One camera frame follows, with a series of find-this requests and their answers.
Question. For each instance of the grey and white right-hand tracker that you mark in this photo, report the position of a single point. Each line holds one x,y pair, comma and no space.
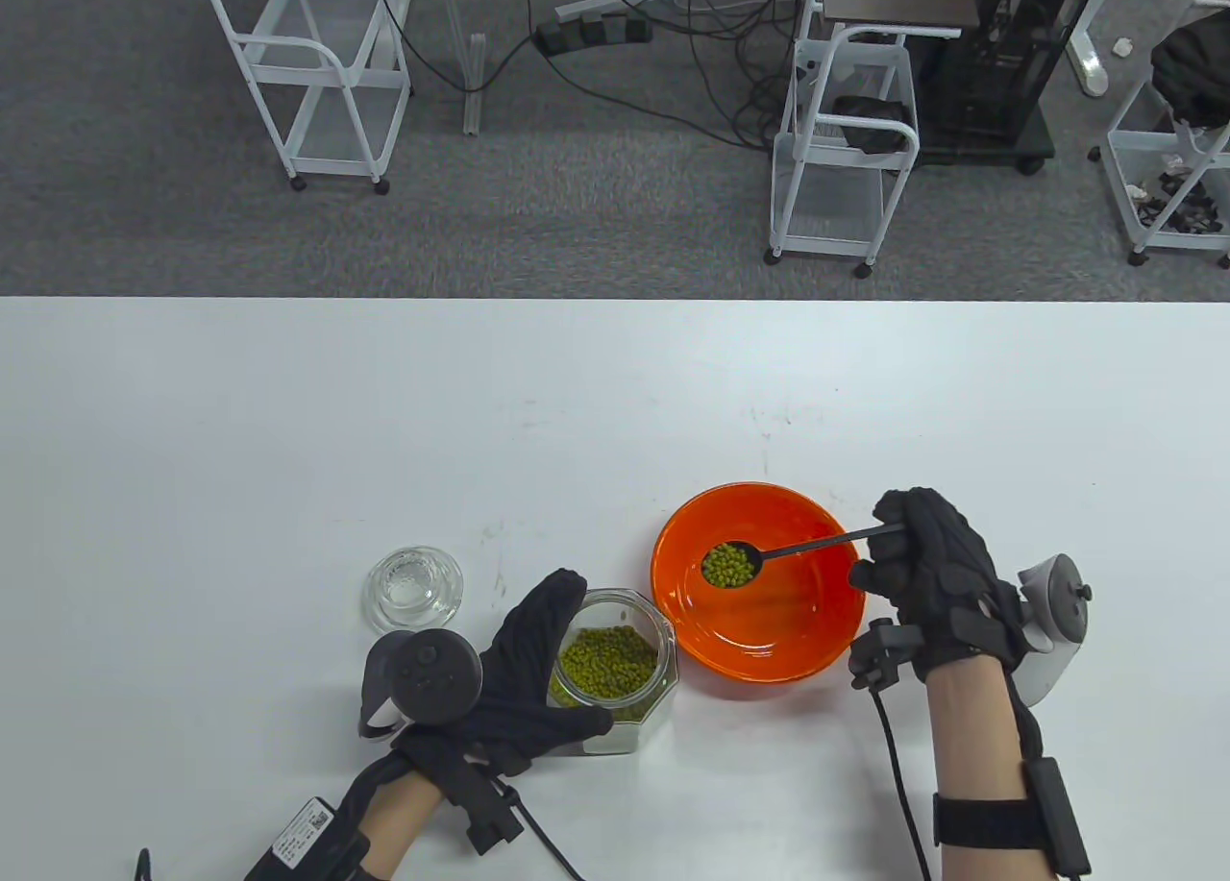
1057,622

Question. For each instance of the black pouch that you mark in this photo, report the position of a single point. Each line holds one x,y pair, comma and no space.
870,124

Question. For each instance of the person's right thumb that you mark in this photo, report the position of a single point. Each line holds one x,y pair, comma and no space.
873,574

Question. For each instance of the person's left forearm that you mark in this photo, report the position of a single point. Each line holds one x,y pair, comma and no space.
399,823

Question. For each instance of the white power strip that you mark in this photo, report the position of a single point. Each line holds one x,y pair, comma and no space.
601,2

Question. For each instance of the white desk leg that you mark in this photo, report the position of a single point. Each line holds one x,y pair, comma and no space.
1089,36

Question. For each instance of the person's right forearm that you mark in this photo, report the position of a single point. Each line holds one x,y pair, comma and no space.
980,737

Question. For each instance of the hexagonal glass jar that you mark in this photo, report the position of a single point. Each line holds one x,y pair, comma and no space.
653,698

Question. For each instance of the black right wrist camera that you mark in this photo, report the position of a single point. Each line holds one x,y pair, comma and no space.
884,655

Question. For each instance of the clear acrylic strip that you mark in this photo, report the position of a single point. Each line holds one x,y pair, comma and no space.
471,55

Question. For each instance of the person's left hand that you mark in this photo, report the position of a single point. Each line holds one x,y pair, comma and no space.
514,689

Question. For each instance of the white cart with black parts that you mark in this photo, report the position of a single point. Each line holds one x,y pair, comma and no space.
1153,237

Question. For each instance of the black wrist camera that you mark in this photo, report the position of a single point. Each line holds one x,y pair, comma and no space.
485,809
884,655

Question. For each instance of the white cart with black pouch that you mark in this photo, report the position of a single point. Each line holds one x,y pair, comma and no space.
836,199

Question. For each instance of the orange bowl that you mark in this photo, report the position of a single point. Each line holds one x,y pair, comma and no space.
769,636

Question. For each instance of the black power strip with plugs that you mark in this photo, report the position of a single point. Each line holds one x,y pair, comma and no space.
596,31

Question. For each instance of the round glass jar lid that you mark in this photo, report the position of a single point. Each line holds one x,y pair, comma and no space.
413,588

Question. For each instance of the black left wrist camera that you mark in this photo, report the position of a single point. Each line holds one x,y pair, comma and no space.
485,809

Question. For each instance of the black spoon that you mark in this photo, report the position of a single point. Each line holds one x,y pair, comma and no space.
807,545

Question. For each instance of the green mung beans on spoon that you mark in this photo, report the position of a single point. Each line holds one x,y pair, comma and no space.
727,564

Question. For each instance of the black equipment rack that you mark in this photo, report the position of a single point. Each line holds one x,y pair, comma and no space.
999,64

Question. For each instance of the black bag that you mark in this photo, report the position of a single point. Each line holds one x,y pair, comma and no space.
1192,69

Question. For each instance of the black and white left-hand tracker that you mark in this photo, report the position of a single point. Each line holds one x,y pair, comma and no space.
432,674

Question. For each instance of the person's right hand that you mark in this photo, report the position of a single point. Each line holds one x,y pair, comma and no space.
951,583

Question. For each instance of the black left forearm sensor box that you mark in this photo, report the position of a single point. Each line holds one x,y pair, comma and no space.
307,838

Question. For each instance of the person's left thumb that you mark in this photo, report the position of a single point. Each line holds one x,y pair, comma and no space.
575,727

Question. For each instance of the green mung beans in jar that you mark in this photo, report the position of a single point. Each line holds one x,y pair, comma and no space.
610,665

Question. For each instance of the pile of black parts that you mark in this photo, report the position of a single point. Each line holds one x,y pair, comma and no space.
1177,204

